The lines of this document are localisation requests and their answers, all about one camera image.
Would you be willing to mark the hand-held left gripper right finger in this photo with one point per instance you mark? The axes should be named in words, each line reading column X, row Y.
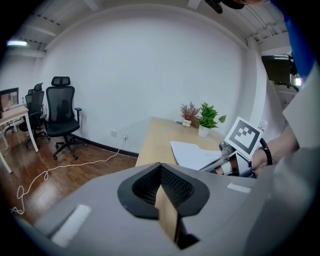
column 225, row 205

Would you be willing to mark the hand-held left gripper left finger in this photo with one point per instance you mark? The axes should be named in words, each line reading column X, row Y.
column 100, row 212

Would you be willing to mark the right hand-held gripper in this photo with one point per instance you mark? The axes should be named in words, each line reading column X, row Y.
column 243, row 136

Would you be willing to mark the booklet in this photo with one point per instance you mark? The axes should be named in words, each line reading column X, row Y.
column 190, row 153

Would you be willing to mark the person's right forearm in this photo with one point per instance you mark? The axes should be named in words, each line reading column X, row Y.
column 282, row 146

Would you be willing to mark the person's right hand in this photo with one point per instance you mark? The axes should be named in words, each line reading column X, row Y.
column 261, row 161

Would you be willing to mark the brown wooden organizer box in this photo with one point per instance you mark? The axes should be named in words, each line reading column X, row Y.
column 195, row 123

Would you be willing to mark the green plant in white pot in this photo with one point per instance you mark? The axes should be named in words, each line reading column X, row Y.
column 207, row 117

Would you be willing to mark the black wristband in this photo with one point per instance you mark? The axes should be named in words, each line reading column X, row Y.
column 269, row 152

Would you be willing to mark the reddish dried plant in vase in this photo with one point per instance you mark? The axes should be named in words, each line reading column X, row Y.
column 188, row 112

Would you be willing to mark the white water dispenser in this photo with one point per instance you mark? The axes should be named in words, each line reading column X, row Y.
column 263, row 126

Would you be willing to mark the light wooden table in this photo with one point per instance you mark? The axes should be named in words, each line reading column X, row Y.
column 157, row 140

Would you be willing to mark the black office chair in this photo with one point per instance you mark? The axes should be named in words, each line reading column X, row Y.
column 28, row 97
column 61, row 112
column 37, row 110

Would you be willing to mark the black monitor screen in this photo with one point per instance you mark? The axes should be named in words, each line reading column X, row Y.
column 277, row 68

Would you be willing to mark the black framed board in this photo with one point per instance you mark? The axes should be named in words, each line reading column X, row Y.
column 8, row 100

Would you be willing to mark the person's blue shirt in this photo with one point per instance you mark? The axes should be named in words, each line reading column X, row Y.
column 297, row 37

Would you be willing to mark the ceiling light tube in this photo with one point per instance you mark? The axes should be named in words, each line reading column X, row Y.
column 17, row 43

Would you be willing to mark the white wall plug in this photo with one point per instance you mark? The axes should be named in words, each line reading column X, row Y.
column 125, row 136

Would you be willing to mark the white wall socket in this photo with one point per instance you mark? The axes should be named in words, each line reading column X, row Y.
column 113, row 133

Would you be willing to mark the pale desk with white frame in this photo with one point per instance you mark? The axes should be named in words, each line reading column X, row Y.
column 15, row 113

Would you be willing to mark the black head camera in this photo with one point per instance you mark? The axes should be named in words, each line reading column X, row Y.
column 215, row 6

